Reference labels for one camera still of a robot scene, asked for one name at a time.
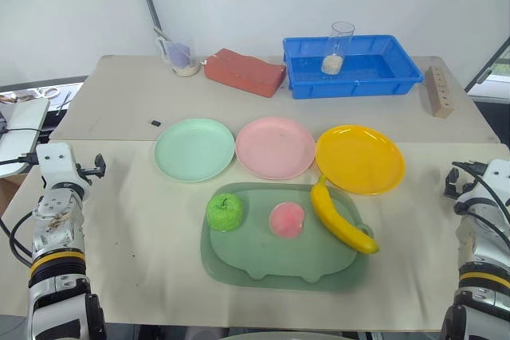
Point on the red brick block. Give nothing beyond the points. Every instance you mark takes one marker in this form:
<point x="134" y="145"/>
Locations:
<point x="243" y="71"/>

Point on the clear glass cup with grains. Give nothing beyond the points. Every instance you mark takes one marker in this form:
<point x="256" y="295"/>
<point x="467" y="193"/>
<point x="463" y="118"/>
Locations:
<point x="336" y="51"/>

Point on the green rectangular tray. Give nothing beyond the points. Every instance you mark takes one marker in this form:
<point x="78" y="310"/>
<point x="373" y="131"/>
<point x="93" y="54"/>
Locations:
<point x="223" y="274"/>

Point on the yellow plate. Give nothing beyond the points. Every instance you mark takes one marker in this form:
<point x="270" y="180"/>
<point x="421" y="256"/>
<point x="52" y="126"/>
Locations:
<point x="359" y="159"/>

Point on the green apple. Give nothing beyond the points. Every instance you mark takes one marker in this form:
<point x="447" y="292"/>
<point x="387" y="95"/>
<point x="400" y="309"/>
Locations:
<point x="224" y="212"/>

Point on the small black clip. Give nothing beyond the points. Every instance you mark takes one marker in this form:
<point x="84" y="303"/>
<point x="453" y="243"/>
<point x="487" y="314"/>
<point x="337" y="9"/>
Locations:
<point x="155" y="122"/>

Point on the yellow banana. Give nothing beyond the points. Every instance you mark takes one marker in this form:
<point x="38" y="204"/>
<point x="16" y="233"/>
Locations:
<point x="338" y="222"/>

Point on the pink plate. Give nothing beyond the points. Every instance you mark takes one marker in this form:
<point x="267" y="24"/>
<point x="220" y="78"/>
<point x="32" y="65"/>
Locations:
<point x="275" y="147"/>

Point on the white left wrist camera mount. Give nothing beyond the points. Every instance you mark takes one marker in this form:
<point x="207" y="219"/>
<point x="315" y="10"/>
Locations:
<point x="60" y="166"/>

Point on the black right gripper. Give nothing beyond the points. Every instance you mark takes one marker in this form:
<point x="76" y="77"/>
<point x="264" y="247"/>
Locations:
<point x="452" y="189"/>

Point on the purple scoop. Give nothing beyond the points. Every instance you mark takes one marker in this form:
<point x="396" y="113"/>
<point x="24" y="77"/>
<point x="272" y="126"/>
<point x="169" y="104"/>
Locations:
<point x="177" y="53"/>

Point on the mint green plate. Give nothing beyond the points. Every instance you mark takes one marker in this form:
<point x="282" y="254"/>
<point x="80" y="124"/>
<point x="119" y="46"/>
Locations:
<point x="194" y="149"/>

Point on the blue plastic bin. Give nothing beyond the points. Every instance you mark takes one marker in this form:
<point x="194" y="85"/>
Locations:
<point x="374" y="63"/>

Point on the clear measuring cup with grains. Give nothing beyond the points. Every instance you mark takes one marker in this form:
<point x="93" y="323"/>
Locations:
<point x="185" y="70"/>

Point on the beige table cloth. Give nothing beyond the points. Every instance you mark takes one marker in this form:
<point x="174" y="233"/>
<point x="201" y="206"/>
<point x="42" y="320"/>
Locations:
<point x="159" y="244"/>

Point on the pink peach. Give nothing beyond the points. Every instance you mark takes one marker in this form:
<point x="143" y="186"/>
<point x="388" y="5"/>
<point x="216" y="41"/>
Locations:
<point x="286" y="220"/>

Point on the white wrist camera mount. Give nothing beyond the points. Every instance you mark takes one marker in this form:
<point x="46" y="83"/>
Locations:
<point x="60" y="166"/>
<point x="496" y="180"/>

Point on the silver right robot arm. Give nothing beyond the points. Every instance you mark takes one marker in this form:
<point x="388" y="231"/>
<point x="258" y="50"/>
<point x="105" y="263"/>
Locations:
<point x="480" y="276"/>

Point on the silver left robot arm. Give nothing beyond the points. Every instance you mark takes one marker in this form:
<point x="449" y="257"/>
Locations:
<point x="56" y="232"/>

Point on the dark screen with scissors picture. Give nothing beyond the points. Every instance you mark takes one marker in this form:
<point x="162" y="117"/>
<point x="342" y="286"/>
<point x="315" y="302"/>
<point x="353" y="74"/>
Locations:
<point x="63" y="95"/>

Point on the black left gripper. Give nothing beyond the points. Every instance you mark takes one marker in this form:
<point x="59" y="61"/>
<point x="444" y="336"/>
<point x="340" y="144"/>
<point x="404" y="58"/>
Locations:
<point x="99" y="165"/>

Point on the green pig-shaped board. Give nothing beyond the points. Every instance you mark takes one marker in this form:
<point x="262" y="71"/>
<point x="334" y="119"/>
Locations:
<point x="279" y="254"/>

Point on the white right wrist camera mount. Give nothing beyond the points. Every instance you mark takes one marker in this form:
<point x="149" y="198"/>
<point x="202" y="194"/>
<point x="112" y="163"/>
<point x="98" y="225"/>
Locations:
<point x="496" y="180"/>

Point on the white flat device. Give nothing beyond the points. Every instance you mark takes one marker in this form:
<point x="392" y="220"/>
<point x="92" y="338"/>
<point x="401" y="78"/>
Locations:
<point x="18" y="129"/>

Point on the wooden block with holes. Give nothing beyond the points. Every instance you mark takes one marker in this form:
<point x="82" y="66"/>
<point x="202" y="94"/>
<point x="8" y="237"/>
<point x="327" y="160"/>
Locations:
<point x="438" y="91"/>

